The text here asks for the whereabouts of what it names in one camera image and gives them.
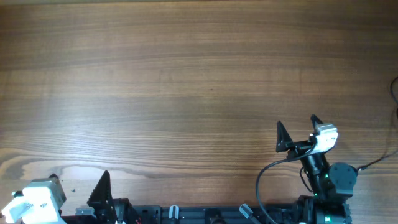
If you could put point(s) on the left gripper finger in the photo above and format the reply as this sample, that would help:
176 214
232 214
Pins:
101 200
53 176

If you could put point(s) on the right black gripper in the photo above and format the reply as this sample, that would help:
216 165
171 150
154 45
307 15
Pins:
300 148

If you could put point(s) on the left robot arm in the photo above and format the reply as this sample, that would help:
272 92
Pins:
124 212

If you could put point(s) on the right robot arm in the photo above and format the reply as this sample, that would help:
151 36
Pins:
331 185

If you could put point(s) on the black aluminium base frame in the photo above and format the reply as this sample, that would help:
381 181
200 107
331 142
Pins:
276 213

